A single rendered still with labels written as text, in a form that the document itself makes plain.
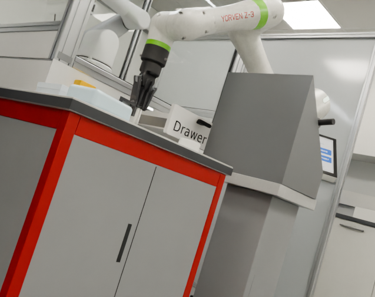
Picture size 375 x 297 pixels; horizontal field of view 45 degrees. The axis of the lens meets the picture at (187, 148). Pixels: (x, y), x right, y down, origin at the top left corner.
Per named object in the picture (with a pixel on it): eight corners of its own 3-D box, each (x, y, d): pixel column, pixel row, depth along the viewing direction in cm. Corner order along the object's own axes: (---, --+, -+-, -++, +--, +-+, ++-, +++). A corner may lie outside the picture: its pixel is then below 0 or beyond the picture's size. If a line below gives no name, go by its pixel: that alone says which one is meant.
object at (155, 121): (209, 149, 181) (213, 134, 182) (166, 129, 163) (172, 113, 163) (143, 135, 208) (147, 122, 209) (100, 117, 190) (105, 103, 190)
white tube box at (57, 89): (82, 113, 126) (88, 95, 127) (55, 102, 120) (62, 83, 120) (57, 109, 135) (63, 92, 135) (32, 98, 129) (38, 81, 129)
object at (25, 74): (213, 169, 232) (221, 142, 233) (39, 97, 157) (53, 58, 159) (101, 141, 296) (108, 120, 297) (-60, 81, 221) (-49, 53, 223)
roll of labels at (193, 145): (183, 150, 140) (187, 138, 141) (172, 148, 146) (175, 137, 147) (201, 157, 144) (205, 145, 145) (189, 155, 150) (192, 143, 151)
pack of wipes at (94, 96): (101, 118, 122) (106, 102, 122) (129, 124, 117) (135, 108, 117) (62, 99, 109) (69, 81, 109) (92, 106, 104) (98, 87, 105)
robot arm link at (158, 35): (171, 21, 174) (149, 7, 167) (192, 19, 164) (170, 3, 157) (159, 55, 172) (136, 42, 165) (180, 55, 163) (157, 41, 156)
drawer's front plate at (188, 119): (214, 154, 181) (222, 128, 182) (165, 132, 160) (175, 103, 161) (211, 154, 182) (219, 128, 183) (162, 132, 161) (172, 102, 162)
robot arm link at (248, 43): (285, 132, 204) (236, 22, 204) (312, 121, 191) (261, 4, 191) (266, 141, 196) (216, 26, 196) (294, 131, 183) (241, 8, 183)
